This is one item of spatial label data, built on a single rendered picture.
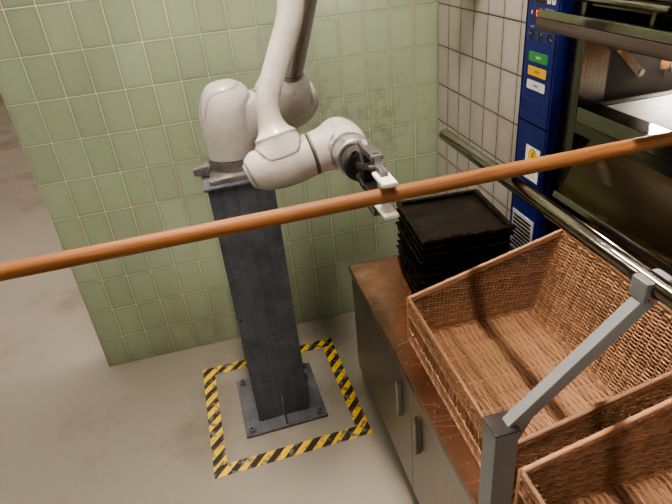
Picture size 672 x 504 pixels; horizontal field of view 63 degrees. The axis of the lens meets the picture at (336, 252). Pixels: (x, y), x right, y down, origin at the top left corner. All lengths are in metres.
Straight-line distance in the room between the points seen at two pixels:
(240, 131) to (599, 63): 0.98
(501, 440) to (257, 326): 1.21
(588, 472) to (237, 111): 1.25
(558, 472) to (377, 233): 1.57
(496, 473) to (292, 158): 0.77
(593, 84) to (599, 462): 0.91
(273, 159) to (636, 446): 0.96
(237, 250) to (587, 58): 1.13
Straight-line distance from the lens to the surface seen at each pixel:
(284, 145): 1.28
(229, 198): 1.71
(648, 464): 1.36
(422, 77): 2.36
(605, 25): 1.27
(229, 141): 1.67
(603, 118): 1.52
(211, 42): 2.16
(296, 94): 1.72
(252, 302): 1.90
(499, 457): 0.95
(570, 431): 1.24
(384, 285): 1.87
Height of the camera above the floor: 1.64
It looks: 30 degrees down
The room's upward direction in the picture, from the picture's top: 6 degrees counter-clockwise
